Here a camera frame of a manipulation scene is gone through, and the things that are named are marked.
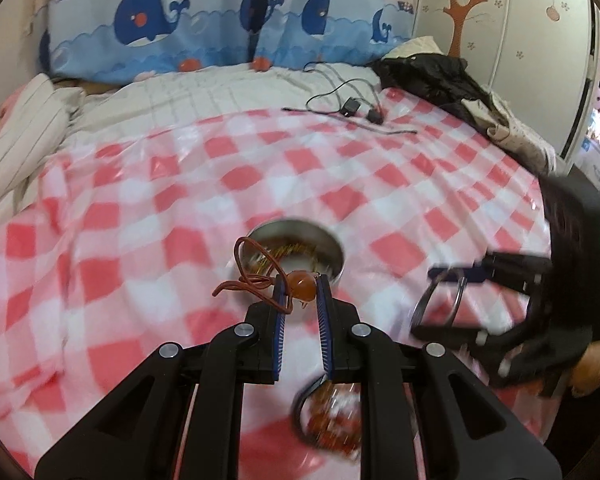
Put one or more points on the black jacket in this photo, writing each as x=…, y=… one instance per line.
x=429, y=77

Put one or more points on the whale print curtain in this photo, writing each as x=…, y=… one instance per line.
x=150, y=25

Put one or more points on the white wardrobe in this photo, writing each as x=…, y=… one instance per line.
x=529, y=45

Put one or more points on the round metal tin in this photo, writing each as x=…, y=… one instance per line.
x=330, y=247

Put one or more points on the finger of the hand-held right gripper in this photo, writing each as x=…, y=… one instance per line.
x=524, y=350
x=514, y=270

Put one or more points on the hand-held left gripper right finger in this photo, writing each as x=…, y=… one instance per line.
x=324, y=330

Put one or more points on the black charger adapter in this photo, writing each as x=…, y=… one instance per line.
x=351, y=107

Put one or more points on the person's right hand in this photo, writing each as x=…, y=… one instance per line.
x=592, y=367

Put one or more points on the white patterned cloth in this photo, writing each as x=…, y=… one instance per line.
x=519, y=135

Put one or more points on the orange tree wall sticker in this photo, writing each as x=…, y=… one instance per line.
x=458, y=15

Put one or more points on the red checkered plastic sheet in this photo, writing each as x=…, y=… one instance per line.
x=180, y=200

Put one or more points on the cream cloth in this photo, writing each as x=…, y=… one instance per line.
x=414, y=47

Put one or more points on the small black plug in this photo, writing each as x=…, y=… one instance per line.
x=375, y=115

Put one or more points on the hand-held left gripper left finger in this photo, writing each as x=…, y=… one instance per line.
x=279, y=320

